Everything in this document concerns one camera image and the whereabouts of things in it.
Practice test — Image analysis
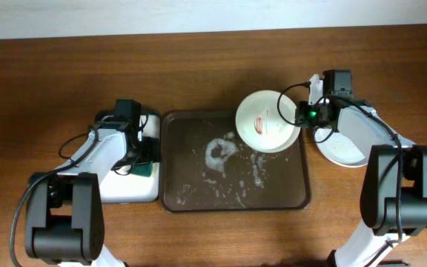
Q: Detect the white soapy tray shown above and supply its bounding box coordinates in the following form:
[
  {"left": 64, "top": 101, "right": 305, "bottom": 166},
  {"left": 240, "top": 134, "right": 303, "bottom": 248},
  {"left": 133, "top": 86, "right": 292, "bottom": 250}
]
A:
[{"left": 100, "top": 109, "right": 161, "bottom": 204}]

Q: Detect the pale green plate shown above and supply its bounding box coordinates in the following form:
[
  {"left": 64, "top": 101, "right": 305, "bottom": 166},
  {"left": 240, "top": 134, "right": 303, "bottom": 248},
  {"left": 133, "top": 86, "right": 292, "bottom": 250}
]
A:
[{"left": 313, "top": 106, "right": 383, "bottom": 168}]

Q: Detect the green yellow sponge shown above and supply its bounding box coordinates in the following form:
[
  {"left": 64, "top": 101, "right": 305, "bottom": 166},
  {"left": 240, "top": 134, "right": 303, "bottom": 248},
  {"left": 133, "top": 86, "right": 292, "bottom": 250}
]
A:
[{"left": 130, "top": 162, "right": 154, "bottom": 177}]

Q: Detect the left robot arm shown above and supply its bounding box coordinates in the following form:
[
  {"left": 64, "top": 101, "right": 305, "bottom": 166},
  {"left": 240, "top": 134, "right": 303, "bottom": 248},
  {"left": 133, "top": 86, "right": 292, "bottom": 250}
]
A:
[{"left": 16, "top": 99, "right": 161, "bottom": 266}]

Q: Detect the cream plate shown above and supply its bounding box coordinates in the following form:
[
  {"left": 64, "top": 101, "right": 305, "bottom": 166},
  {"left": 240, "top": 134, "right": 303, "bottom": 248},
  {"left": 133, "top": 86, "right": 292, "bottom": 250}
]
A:
[{"left": 235, "top": 90, "right": 300, "bottom": 154}]

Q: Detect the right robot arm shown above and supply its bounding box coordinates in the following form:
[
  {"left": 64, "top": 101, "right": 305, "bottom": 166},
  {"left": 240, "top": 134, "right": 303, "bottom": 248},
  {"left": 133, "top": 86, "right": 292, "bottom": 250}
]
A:
[{"left": 295, "top": 70, "right": 427, "bottom": 266}]

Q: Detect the dark brown tray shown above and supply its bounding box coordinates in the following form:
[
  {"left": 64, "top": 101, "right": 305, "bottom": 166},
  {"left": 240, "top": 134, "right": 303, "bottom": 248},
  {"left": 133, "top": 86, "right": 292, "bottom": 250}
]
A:
[{"left": 159, "top": 111, "right": 311, "bottom": 213}]

